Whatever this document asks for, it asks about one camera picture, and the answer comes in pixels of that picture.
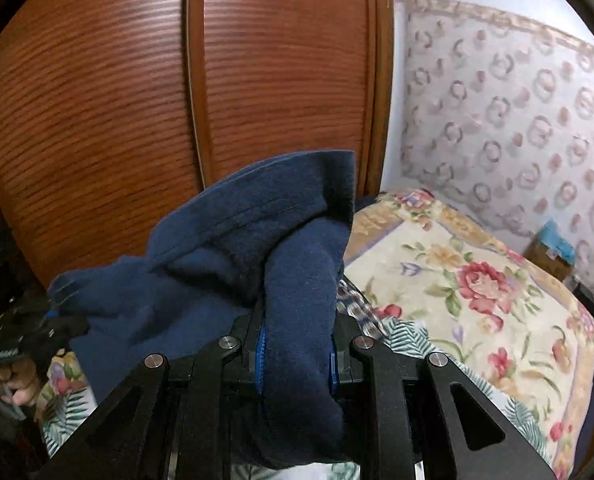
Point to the blue fleece garment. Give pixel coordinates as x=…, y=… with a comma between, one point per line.
x=297, y=285

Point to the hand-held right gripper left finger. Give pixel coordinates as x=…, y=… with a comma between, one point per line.
x=260, y=365

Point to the person's left hand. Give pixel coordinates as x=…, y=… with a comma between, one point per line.
x=24, y=380

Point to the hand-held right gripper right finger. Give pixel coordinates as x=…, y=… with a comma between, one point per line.
x=333, y=367

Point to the floral blanket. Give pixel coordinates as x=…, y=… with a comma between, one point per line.
x=452, y=280

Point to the circle-patterned sheer curtain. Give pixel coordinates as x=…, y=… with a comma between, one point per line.
x=502, y=110

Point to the brown louvered wardrobe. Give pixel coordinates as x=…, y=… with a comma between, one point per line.
x=102, y=110

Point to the palm leaf bed sheet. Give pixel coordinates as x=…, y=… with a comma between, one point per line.
x=402, y=337

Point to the blue-topped cardboard box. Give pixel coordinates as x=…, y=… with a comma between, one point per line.
x=552, y=250

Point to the plaid cloth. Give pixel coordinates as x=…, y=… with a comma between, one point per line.
x=359, y=310

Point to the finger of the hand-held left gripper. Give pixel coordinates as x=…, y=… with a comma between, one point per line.
x=64, y=327

